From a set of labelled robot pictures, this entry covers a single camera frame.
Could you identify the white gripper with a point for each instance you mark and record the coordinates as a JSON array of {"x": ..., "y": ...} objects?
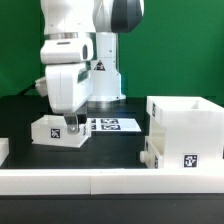
[{"x": 69, "y": 86}]

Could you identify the white drawer one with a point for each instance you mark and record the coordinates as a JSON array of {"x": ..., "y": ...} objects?
[
  {"x": 153, "y": 154},
  {"x": 52, "y": 130}
]

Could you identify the white drawer front one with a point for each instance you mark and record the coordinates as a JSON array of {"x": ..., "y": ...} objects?
[{"x": 153, "y": 154}]

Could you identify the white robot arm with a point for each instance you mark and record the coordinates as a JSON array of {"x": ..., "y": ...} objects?
[{"x": 80, "y": 53}]

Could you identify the white drawer cabinet box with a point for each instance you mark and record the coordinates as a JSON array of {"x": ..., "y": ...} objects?
[{"x": 192, "y": 129}]

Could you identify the paper sheet with markers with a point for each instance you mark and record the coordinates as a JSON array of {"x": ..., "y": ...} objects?
[{"x": 114, "y": 125}]

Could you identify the white block at left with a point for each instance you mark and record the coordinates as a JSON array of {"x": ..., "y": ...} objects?
[{"x": 4, "y": 149}]

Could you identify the white L-shaped fence rail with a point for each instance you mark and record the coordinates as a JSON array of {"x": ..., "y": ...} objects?
[{"x": 109, "y": 181}]

